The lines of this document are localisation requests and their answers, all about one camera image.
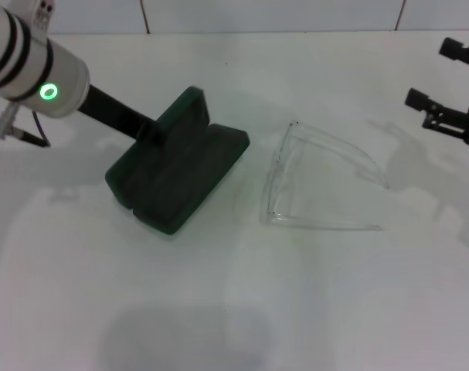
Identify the dark green glasses case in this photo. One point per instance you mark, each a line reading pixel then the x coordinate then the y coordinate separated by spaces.
pixel 187 174

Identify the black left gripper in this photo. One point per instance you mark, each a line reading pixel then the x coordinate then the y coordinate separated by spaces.
pixel 110 110

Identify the clear white plastic glasses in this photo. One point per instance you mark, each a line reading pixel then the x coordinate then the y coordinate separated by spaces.
pixel 274 170

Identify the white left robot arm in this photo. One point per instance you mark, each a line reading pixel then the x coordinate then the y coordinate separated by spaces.
pixel 25 58

